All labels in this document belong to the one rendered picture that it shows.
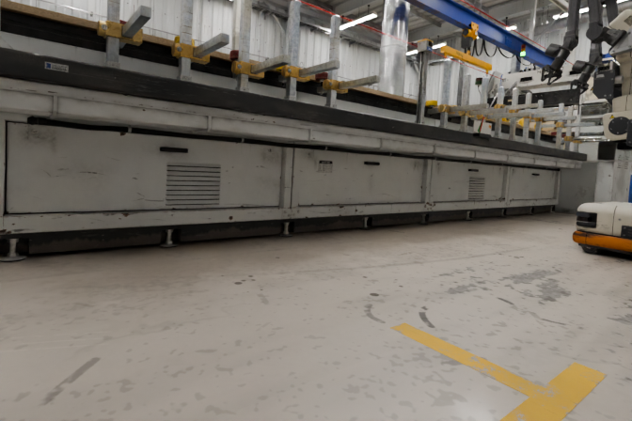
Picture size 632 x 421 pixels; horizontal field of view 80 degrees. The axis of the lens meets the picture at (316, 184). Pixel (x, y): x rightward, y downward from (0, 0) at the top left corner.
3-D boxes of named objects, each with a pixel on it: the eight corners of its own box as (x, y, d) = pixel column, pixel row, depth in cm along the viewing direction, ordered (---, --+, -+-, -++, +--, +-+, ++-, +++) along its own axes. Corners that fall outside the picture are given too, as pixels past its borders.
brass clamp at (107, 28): (142, 42, 133) (143, 28, 133) (99, 33, 125) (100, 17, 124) (138, 46, 138) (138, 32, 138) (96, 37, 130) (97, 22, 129)
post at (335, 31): (335, 111, 192) (340, 15, 189) (330, 110, 190) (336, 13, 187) (330, 111, 195) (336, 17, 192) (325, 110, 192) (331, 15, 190)
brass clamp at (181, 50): (210, 62, 149) (211, 49, 148) (175, 54, 140) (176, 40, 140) (204, 65, 153) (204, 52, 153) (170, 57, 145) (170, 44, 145)
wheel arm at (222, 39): (229, 46, 127) (229, 33, 127) (220, 43, 125) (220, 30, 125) (185, 68, 161) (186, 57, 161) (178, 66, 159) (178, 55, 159)
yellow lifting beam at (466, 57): (491, 74, 782) (492, 59, 781) (444, 56, 677) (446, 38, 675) (487, 75, 789) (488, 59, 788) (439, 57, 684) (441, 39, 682)
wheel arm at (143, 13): (151, 21, 111) (152, 6, 111) (139, 18, 109) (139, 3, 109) (121, 51, 146) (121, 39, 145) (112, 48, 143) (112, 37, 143)
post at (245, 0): (246, 108, 161) (252, -6, 159) (239, 107, 159) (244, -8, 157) (243, 109, 164) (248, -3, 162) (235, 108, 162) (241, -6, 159)
